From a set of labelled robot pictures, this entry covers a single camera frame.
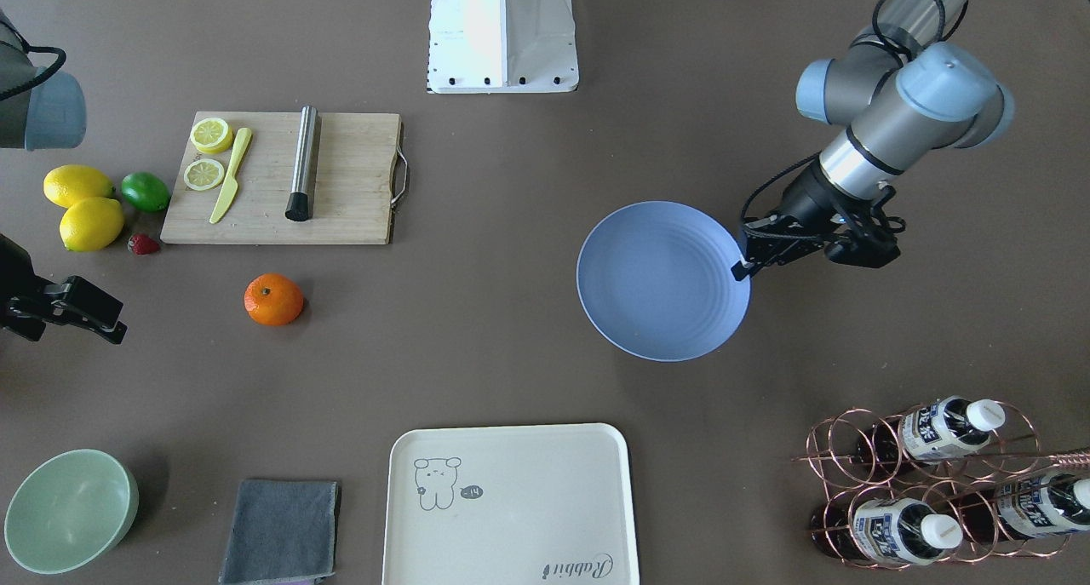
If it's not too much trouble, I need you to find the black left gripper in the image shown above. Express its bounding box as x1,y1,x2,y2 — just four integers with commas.
732,161,906,281

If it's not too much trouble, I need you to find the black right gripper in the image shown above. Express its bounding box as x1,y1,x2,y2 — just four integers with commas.
1,235,128,345

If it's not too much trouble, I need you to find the orange fruit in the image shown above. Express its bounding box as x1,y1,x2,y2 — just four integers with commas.
243,273,305,326

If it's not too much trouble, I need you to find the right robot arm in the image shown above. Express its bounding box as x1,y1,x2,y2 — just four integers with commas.
1,14,126,345

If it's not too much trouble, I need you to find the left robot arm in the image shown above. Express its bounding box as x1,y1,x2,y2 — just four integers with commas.
731,0,1015,281

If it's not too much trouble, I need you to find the blue plate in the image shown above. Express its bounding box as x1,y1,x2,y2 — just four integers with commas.
576,202,750,363

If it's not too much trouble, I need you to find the yellow lemon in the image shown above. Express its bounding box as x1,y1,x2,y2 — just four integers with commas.
59,197,124,252
43,163,114,209

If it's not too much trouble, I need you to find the red strawberry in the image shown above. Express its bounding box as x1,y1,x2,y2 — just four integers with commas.
126,233,161,255

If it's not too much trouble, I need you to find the green lime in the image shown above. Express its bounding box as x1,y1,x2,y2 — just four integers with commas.
120,171,171,214

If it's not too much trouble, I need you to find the mint green bowl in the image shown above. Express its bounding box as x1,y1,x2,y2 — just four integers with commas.
3,449,140,575

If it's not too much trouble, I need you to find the lemon slice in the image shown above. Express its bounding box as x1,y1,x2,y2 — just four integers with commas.
187,117,234,155
182,158,227,192

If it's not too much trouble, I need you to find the yellow plastic knife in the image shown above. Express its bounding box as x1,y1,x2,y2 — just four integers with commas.
208,127,253,224

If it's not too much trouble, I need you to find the dark bottle white cap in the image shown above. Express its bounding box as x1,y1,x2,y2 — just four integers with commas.
953,472,1089,543
855,397,1006,475
809,498,964,568

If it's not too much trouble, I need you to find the steel cylinder tool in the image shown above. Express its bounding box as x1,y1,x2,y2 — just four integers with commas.
284,105,320,221

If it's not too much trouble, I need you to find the cream tray with rabbit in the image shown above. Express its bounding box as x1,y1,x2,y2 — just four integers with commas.
382,422,641,584

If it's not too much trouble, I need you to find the grey cloth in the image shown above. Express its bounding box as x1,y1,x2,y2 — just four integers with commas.
218,478,341,584

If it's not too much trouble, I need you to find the wooden cutting board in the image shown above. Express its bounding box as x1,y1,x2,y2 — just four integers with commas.
160,111,404,246

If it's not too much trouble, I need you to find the copper wire bottle rack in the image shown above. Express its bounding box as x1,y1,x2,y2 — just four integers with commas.
803,399,1087,571

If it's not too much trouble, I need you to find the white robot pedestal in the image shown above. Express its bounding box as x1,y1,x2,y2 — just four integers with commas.
426,0,580,94

